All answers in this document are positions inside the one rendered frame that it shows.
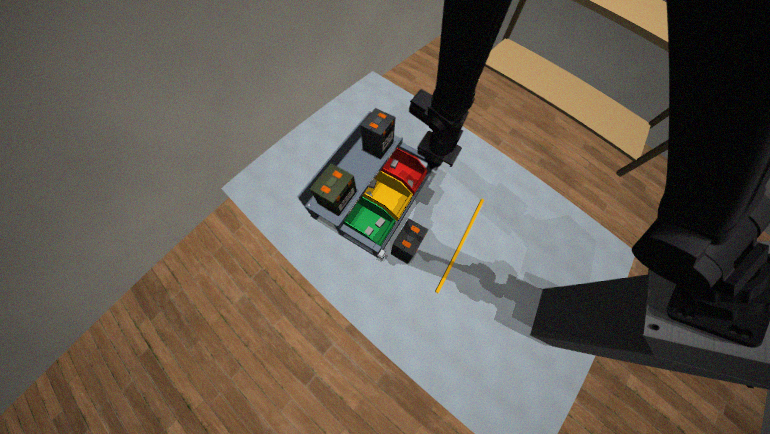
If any dark grey shelf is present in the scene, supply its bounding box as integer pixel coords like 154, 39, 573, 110
297, 111, 432, 259

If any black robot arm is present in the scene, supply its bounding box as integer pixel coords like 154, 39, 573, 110
409, 0, 770, 348

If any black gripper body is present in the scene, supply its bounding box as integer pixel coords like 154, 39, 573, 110
417, 131, 462, 167

